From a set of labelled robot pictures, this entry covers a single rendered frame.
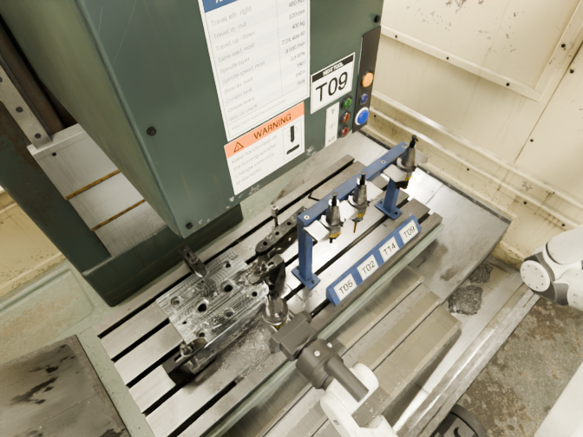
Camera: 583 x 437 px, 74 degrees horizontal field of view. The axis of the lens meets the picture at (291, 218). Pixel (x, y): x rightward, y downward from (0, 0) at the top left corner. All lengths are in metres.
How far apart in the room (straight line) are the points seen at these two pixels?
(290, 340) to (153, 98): 0.62
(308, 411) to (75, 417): 0.78
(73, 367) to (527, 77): 1.81
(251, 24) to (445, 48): 1.07
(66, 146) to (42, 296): 0.96
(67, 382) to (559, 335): 2.35
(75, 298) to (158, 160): 1.46
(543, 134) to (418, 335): 0.78
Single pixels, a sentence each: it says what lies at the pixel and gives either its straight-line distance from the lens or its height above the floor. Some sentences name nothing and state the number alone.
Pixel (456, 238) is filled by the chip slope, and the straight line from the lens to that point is 1.68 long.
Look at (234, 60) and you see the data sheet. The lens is 0.52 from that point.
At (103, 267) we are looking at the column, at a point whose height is 0.86.
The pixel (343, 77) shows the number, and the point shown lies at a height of 1.71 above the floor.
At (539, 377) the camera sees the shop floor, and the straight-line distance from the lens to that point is 2.45.
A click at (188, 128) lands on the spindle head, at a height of 1.76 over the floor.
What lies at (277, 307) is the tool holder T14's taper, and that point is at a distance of 0.89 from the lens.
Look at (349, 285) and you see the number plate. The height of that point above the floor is 0.93.
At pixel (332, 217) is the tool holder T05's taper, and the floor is 1.25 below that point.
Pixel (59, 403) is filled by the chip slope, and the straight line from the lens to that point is 1.64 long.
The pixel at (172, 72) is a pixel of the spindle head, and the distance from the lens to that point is 0.48.
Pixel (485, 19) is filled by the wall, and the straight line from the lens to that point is 1.43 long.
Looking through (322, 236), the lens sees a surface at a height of 1.22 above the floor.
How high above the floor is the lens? 2.06
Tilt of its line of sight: 51 degrees down
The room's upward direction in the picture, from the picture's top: 3 degrees counter-clockwise
